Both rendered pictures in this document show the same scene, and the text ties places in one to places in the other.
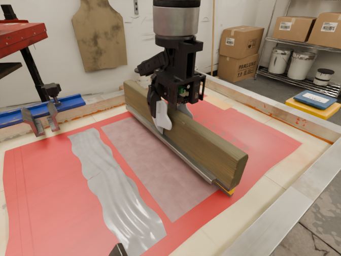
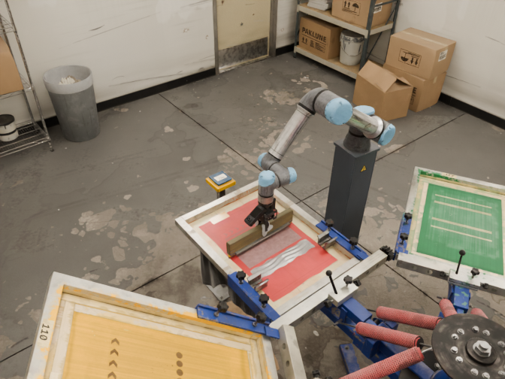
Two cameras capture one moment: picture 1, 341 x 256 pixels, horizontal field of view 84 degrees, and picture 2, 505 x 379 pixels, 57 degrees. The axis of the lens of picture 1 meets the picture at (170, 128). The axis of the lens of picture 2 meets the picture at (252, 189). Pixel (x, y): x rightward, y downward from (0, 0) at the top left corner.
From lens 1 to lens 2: 2.22 m
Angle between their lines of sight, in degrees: 71
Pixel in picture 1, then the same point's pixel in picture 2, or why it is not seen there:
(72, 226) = (306, 261)
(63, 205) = (300, 266)
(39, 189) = (294, 276)
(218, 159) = (288, 216)
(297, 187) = (290, 204)
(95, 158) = (276, 262)
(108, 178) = (287, 256)
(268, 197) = not seen: hidden behind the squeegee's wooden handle
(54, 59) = not seen: outside the picture
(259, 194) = not seen: hidden behind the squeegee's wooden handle
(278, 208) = (297, 210)
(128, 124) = (246, 256)
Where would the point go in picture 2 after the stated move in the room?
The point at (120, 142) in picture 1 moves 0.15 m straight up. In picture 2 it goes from (263, 257) to (264, 234)
